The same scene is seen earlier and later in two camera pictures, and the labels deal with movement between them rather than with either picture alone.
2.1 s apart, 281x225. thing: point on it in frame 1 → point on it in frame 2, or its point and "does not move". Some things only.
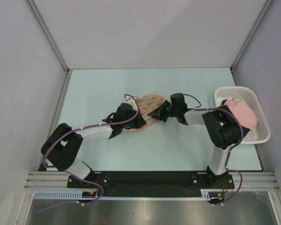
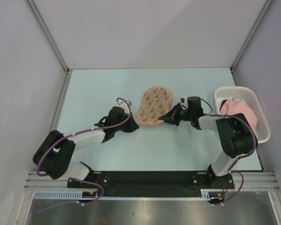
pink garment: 244,114 does not move
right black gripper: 159,113 → 172,113
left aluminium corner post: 69,71 does not move
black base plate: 151,183 does not move
